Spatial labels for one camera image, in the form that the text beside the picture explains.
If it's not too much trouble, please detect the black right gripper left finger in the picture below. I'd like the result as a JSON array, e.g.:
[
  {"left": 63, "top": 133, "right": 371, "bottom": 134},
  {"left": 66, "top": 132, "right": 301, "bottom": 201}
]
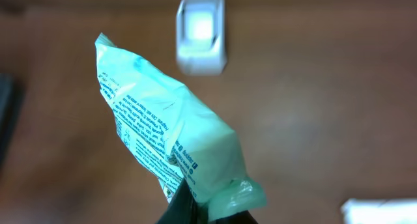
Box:
[{"left": 156, "top": 179, "right": 208, "bottom": 224}]

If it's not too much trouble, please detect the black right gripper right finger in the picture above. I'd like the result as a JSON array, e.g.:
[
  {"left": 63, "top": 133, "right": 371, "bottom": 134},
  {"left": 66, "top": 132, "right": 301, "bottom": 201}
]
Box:
[{"left": 208, "top": 211, "right": 258, "bottom": 224}]

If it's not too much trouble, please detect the mint green wipes pack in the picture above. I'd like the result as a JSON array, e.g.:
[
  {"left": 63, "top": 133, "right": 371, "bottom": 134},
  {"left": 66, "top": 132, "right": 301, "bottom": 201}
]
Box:
[{"left": 95, "top": 35, "right": 266, "bottom": 221}]

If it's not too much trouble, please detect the white tube gold cap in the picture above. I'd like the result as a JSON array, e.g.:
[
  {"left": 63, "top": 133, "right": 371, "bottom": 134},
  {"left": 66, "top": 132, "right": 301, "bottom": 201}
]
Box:
[{"left": 341, "top": 199, "right": 416, "bottom": 224}]

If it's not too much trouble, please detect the white barcode scanner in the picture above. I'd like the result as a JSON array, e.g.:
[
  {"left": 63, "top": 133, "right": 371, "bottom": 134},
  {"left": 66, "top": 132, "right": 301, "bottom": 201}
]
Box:
[{"left": 176, "top": 0, "right": 227, "bottom": 76}]

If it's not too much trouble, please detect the grey plastic basket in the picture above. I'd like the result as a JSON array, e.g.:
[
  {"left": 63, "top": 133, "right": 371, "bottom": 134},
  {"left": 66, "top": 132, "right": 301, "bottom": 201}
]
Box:
[{"left": 1, "top": 74, "right": 14, "bottom": 164}]

